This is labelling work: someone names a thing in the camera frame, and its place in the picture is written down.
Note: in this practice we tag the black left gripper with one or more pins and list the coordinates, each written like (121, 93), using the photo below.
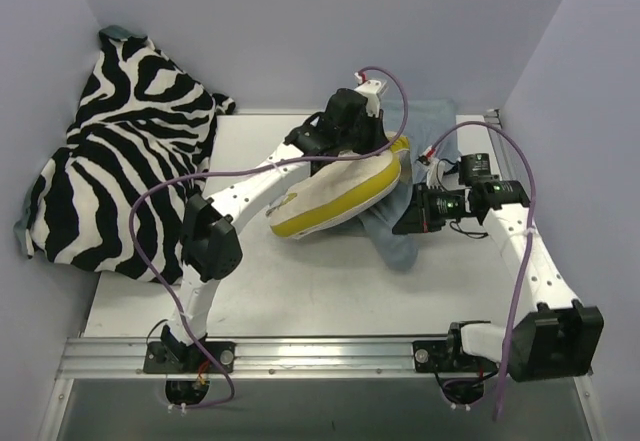
(357, 128)

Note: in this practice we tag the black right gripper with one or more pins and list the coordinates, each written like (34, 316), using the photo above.
(417, 209)

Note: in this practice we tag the cream pillow with yellow edge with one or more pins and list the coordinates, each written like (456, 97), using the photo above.
(337, 193)

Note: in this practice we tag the blue-grey fabric pillowcase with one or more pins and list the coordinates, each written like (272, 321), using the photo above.
(427, 121)

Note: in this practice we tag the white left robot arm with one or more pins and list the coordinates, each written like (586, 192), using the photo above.
(211, 228)

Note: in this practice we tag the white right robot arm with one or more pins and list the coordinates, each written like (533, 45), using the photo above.
(549, 333)

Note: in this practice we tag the zebra print cushion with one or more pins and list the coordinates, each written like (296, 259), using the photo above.
(112, 197)

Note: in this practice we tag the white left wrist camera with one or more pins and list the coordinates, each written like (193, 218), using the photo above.
(373, 90)

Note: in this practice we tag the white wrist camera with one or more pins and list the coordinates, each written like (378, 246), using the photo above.
(435, 167)
(373, 90)

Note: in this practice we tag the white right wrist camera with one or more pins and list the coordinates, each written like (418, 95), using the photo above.
(435, 167)

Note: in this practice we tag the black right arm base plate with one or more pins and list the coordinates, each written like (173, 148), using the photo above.
(434, 355)

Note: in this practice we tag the aluminium extrusion rail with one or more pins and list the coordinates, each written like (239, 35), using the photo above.
(297, 357)

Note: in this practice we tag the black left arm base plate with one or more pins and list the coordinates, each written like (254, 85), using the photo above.
(159, 360)

